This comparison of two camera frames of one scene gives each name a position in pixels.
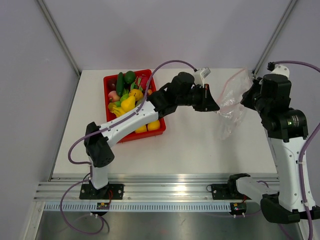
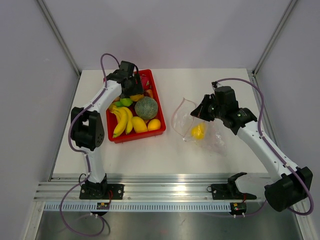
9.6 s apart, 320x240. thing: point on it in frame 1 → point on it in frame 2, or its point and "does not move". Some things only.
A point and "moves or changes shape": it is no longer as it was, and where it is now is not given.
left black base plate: (88, 191) does not move
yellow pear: (128, 104) → (198, 131)
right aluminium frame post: (273, 37) does not move
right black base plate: (225, 191) does not move
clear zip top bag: (231, 113) moves or changes shape
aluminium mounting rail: (137, 187) does not move
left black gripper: (206, 103) → (137, 88)
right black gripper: (246, 100) → (200, 111)
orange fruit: (137, 93) does not move
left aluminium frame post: (58, 36) does not move
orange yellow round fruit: (154, 125) does not move
